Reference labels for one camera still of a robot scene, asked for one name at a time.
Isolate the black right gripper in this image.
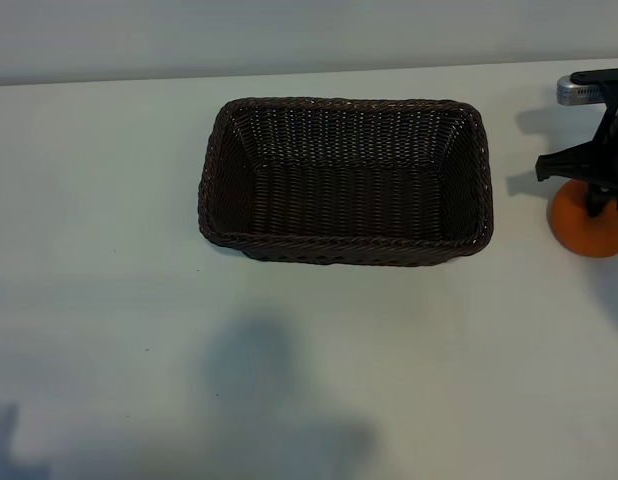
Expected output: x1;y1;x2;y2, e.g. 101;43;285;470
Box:
536;93;618;220

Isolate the bumpy orange fruit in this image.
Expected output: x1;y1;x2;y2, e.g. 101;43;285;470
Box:
551;178;618;259

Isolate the dark brown wicker basket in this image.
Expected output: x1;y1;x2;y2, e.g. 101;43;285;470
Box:
197;96;495;268

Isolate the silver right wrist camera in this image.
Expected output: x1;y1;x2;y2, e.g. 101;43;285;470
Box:
555;73;604;107

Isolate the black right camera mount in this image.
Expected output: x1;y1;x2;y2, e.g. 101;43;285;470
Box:
570;66;618;101

